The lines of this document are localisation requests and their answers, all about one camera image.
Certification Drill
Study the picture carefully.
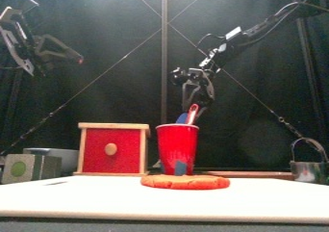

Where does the red plastic spatula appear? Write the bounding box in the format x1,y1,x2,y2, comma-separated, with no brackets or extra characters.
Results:
186,103,201,125

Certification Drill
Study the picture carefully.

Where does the block with green circle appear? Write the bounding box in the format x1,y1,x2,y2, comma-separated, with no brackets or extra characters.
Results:
0,153,63,185

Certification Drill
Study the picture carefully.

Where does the black looped camera cable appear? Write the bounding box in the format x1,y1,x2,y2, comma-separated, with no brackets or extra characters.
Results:
199,33,229,57

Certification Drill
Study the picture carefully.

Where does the wooden box with red front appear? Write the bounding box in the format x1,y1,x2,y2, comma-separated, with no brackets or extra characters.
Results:
74,122,151,176

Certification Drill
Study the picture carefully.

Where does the red plastic cup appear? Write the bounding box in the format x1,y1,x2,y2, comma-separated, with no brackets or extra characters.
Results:
154,123,201,176

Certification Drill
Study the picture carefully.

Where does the small metal pot with handle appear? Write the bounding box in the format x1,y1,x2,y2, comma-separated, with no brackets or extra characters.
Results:
289,137,329,185

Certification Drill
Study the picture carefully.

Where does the white cutting board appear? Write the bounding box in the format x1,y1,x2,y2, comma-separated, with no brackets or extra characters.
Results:
0,174,329,225

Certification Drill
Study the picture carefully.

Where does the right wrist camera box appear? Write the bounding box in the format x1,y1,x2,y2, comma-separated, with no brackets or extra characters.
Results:
170,66,190,87

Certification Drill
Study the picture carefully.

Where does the thin vertical frame rod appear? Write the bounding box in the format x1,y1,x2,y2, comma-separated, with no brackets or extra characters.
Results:
161,0,169,125

